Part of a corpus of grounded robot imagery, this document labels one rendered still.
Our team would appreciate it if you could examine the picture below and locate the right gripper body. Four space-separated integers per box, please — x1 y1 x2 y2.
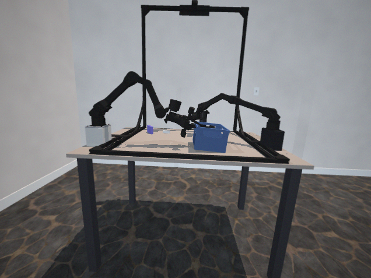
175 107 195 137

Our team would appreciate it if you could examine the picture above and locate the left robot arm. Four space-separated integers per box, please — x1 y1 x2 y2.
191 93 281 131

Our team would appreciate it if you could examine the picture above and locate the blue plastic crate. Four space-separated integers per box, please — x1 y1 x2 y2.
192 122 230 153

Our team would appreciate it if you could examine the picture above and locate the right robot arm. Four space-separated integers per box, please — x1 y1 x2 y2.
89 71 190 128

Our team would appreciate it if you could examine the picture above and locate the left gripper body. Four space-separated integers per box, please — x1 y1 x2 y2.
199 117 215 128

